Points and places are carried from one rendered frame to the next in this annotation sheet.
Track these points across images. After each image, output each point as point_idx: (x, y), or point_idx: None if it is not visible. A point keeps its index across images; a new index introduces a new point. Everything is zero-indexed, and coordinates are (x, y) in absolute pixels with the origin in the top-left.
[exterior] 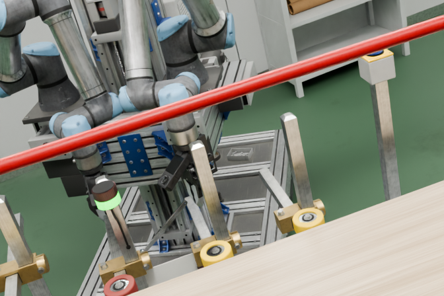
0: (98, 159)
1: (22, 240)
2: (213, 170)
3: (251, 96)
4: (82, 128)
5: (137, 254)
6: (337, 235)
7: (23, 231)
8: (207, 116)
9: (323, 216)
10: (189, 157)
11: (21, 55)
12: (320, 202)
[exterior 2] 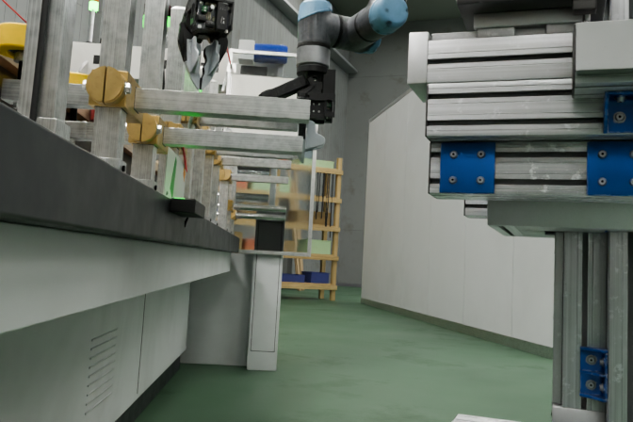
0: (303, 56)
1: (185, 76)
2: (191, 19)
3: (610, 58)
4: (301, 8)
5: (170, 120)
6: None
7: (272, 127)
8: (461, 56)
9: (5, 23)
10: None
11: None
12: (99, 67)
